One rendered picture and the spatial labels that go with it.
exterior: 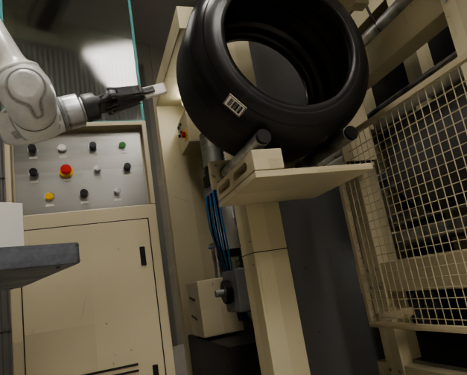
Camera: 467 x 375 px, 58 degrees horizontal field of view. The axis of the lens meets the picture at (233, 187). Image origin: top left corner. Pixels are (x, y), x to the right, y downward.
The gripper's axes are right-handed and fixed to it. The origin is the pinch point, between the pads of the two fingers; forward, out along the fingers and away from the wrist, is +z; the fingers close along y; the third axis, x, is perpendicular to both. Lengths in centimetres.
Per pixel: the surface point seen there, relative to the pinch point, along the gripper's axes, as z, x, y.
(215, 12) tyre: 21.9, -12.7, -12.4
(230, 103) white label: 15.5, 13.7, -10.3
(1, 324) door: -109, 32, 304
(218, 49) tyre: 17.9, -1.4, -12.5
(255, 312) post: 13, 73, 33
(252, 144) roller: 17.7, 25.8, -7.5
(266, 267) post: 20, 60, 25
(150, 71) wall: 120, -191, 368
